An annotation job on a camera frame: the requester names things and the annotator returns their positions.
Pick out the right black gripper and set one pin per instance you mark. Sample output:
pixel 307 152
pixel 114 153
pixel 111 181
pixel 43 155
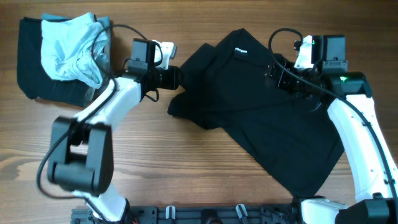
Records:
pixel 283 80

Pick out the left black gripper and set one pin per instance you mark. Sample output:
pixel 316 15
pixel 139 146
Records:
pixel 173 80

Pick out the black polo shirt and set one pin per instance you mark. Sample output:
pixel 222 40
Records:
pixel 225 86

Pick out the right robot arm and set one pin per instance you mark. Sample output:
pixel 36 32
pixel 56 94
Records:
pixel 321 70

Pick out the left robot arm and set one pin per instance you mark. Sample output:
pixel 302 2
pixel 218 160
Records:
pixel 80 158

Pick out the light blue crumpled garment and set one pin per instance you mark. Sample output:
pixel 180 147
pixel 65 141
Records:
pixel 71 49

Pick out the black folded garment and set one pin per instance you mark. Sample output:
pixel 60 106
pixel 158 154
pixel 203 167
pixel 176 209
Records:
pixel 31 76

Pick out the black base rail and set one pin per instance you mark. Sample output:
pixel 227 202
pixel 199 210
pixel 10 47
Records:
pixel 264 214

